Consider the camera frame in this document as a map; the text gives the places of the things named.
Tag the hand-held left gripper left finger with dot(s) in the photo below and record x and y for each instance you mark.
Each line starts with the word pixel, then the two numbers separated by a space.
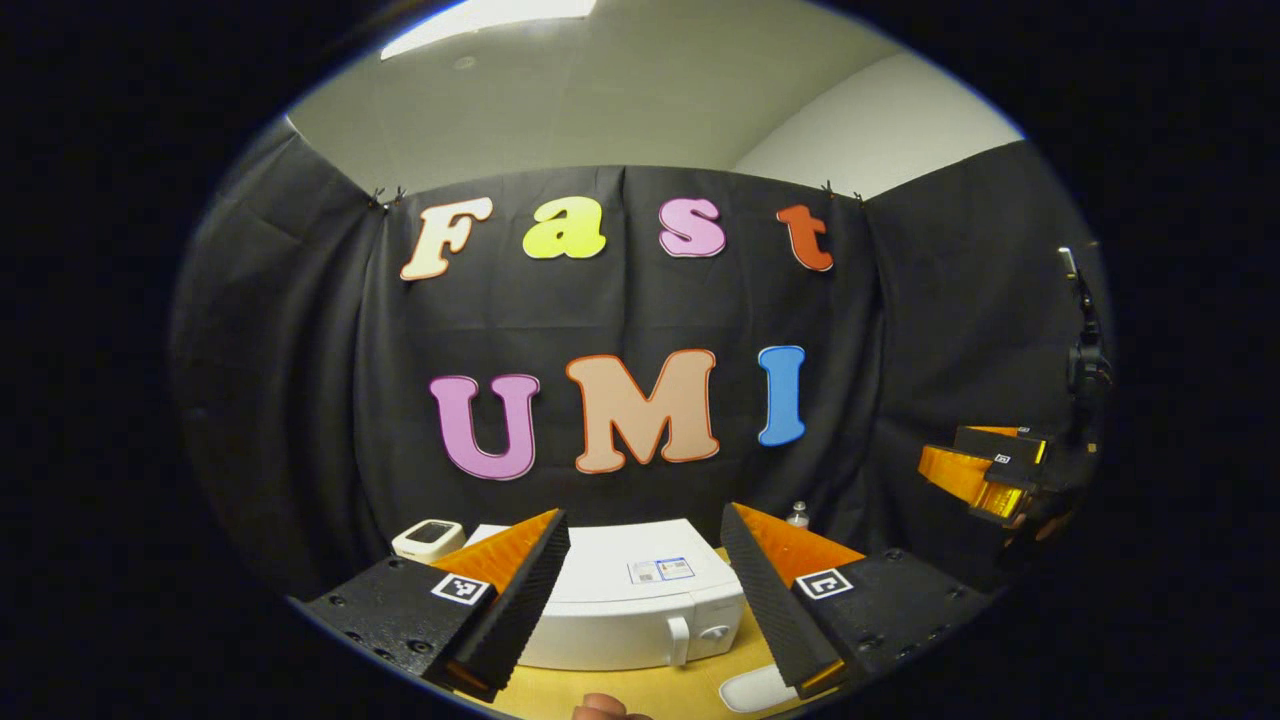
pixel 520 610

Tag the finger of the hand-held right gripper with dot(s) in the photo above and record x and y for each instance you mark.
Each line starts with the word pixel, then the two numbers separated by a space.
pixel 960 475
pixel 1005 443

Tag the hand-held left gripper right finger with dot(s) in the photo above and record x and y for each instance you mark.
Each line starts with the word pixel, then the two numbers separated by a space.
pixel 775 610

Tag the white microwave oven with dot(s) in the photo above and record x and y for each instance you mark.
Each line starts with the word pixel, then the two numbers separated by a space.
pixel 620 620

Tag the white rectangular plate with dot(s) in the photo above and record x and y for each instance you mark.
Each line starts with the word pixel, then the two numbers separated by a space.
pixel 750 690

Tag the small bottle with pink label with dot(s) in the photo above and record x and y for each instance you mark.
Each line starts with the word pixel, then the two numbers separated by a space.
pixel 797 517

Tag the white toaster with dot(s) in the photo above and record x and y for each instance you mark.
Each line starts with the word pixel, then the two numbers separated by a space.
pixel 428 538

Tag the black backdrop cloth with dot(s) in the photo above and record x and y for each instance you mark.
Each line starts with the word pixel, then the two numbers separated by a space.
pixel 300 400

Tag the ceiling light panel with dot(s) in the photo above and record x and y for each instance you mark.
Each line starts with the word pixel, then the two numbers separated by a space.
pixel 490 20

